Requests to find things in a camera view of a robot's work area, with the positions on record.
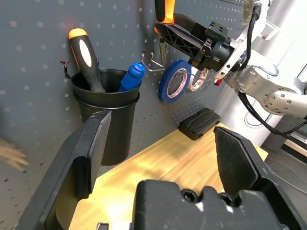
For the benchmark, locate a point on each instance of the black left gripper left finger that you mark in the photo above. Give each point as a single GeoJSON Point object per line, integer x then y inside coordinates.
{"type": "Point", "coordinates": [79, 163]}

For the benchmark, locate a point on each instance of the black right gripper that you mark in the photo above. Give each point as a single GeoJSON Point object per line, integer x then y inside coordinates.
{"type": "Point", "coordinates": [216, 50]}

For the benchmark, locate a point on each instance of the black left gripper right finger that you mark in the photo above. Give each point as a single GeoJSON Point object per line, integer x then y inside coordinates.
{"type": "Point", "coordinates": [235, 163]}

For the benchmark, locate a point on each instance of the orange black pliers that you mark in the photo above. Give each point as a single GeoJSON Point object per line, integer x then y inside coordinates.
{"type": "Point", "coordinates": [159, 9]}

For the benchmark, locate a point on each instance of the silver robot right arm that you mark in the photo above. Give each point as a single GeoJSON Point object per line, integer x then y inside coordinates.
{"type": "Point", "coordinates": [275, 95]}

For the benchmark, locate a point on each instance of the dark grey pegboard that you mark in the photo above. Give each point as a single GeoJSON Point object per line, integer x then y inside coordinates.
{"type": "Point", "coordinates": [36, 72]}

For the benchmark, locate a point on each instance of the black plastic cup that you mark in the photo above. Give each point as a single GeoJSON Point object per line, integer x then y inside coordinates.
{"type": "Point", "coordinates": [108, 124]}

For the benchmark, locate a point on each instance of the black tool case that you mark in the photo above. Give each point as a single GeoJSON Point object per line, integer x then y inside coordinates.
{"type": "Point", "coordinates": [199, 122]}

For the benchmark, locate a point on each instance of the white tape roll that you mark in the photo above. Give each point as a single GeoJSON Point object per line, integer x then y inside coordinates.
{"type": "Point", "coordinates": [195, 86]}

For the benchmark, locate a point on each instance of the blue tape roll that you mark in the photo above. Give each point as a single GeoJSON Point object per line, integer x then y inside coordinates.
{"type": "Point", "coordinates": [164, 91]}

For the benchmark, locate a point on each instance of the black cup hook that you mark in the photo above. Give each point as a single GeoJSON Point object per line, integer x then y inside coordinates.
{"type": "Point", "coordinates": [66, 73]}

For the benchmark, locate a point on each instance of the orange black screwdriver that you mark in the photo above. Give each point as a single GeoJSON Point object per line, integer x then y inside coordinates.
{"type": "Point", "coordinates": [91, 72]}

